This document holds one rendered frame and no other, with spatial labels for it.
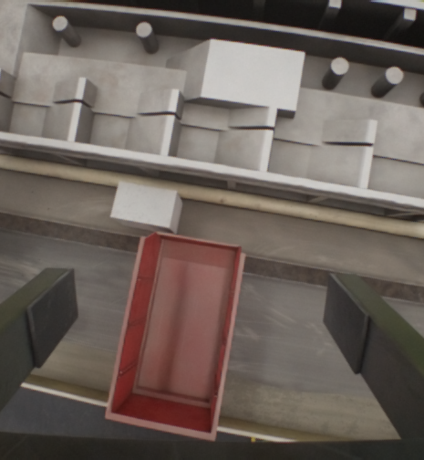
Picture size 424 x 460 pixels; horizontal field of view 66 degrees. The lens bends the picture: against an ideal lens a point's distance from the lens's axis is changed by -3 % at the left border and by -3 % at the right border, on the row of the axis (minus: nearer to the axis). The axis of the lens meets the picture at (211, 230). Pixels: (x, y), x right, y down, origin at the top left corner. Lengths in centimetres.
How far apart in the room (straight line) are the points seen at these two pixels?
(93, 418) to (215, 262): 75
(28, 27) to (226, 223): 57
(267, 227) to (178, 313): 27
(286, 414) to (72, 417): 76
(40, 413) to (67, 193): 79
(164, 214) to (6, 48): 45
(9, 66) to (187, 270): 55
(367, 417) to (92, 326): 62
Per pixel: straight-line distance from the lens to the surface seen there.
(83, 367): 82
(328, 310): 17
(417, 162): 71
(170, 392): 78
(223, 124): 64
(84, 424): 131
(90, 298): 80
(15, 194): 92
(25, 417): 139
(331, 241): 79
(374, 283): 82
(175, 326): 75
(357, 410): 83
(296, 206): 75
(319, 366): 79
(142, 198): 68
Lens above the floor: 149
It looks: 80 degrees down
